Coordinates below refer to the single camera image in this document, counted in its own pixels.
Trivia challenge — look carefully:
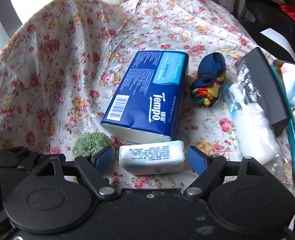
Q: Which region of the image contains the green scrubber ball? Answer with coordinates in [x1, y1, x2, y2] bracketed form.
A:
[72, 132, 115, 158]

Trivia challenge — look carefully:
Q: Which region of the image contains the cotton pads plastic bag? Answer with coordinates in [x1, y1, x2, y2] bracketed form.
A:
[222, 60, 280, 165]

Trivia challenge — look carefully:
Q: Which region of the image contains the small white tissue packet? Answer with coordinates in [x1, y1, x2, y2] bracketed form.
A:
[119, 140, 185, 176]

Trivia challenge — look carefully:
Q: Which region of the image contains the colourful rolled sock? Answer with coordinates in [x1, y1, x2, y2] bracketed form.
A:
[190, 53, 226, 107]

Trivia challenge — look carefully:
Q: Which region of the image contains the blue Tempo tissue pack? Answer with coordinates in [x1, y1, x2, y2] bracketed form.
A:
[101, 50, 189, 144]

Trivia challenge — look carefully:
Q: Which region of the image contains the floral tablecloth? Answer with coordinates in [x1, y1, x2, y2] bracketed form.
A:
[0, 0, 256, 160]

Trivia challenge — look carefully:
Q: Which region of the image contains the black rectangular box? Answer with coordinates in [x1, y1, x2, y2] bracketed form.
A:
[235, 47, 290, 136]

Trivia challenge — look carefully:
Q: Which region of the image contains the gold teal metal tin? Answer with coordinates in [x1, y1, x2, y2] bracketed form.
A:
[271, 60, 295, 175]

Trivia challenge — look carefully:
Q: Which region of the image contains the white paper sheet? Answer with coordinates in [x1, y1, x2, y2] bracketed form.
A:
[260, 28, 295, 62]

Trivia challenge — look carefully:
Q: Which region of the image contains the black leather sofa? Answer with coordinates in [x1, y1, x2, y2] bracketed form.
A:
[240, 0, 295, 62]

